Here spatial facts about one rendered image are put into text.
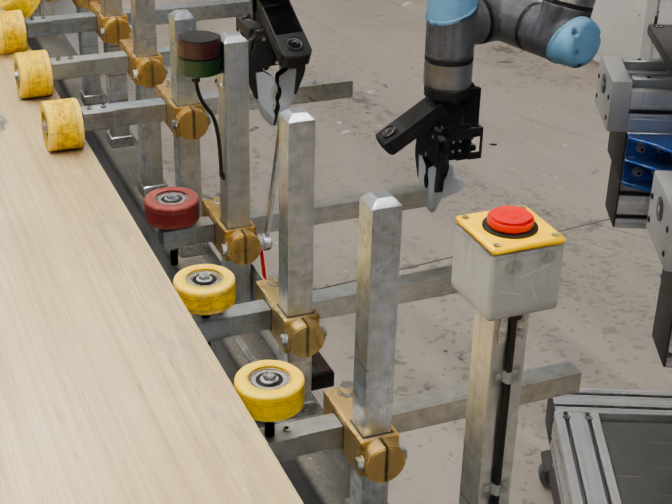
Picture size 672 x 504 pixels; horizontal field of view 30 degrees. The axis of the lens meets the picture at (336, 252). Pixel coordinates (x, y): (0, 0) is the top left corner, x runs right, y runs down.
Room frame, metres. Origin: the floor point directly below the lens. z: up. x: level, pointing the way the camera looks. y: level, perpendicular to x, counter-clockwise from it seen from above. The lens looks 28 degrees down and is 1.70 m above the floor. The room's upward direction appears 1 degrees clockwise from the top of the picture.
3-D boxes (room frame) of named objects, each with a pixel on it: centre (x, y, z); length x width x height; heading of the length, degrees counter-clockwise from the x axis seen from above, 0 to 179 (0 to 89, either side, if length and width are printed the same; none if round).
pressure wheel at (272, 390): (1.19, 0.07, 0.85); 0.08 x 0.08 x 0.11
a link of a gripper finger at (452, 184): (1.82, -0.17, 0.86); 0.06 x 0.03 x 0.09; 113
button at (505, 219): (0.96, -0.15, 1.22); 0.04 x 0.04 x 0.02
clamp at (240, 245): (1.68, 0.16, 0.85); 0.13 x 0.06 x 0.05; 23
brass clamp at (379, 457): (1.22, -0.04, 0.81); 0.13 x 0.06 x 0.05; 23
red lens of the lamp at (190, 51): (1.64, 0.19, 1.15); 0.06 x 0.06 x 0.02
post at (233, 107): (1.66, 0.15, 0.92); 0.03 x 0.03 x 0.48; 23
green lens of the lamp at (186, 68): (1.64, 0.19, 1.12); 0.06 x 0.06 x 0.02
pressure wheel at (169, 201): (1.66, 0.24, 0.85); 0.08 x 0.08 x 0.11
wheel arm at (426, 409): (1.27, -0.11, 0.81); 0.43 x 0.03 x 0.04; 113
